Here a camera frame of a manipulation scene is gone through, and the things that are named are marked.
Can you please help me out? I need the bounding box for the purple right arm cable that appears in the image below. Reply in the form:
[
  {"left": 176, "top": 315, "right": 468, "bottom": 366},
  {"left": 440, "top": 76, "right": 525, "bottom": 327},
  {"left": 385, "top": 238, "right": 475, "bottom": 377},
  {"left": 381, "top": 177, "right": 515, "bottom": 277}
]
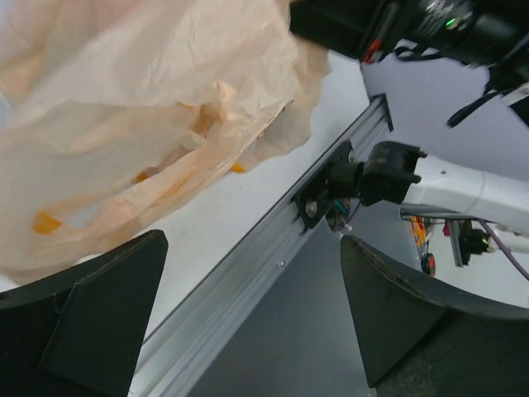
[{"left": 479, "top": 218, "right": 529, "bottom": 282}]

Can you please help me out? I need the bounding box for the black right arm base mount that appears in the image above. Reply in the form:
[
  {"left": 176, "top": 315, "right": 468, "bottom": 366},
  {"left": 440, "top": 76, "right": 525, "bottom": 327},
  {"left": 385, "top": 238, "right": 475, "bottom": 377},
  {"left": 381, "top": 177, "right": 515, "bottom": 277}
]
[{"left": 293, "top": 141, "right": 364, "bottom": 231}]

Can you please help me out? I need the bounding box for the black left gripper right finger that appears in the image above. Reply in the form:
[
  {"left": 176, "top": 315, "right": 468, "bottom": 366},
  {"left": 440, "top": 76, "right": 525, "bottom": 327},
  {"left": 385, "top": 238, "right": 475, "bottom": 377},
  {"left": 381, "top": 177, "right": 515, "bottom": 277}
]
[{"left": 341, "top": 236, "right": 528, "bottom": 396}]

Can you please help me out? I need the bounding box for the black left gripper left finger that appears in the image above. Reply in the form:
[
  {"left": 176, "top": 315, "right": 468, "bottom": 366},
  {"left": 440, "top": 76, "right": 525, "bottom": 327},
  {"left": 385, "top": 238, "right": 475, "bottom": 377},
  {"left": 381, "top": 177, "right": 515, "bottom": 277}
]
[{"left": 1, "top": 230, "right": 169, "bottom": 396}]

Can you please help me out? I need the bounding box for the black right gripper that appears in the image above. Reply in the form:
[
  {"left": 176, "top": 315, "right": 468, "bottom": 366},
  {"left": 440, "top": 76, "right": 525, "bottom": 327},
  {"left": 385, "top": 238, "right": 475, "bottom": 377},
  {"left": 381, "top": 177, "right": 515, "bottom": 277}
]
[{"left": 289, "top": 1, "right": 488, "bottom": 65}]

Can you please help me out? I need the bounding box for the aluminium front rail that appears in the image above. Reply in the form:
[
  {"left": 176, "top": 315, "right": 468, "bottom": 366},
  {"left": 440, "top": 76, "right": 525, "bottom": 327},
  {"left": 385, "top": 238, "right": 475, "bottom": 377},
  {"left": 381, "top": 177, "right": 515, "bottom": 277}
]
[{"left": 129, "top": 96, "right": 388, "bottom": 396}]

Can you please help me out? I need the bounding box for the translucent orange plastic bag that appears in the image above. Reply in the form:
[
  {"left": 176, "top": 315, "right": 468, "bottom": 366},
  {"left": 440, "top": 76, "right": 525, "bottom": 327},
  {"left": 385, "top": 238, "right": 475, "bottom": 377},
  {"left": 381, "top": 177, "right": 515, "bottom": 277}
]
[{"left": 1, "top": 1, "right": 330, "bottom": 285}]

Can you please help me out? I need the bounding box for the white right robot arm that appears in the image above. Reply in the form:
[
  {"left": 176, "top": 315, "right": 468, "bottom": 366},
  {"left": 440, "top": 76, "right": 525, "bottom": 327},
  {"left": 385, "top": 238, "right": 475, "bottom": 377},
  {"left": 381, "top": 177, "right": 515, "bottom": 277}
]
[{"left": 289, "top": 1, "right": 528, "bottom": 232}]

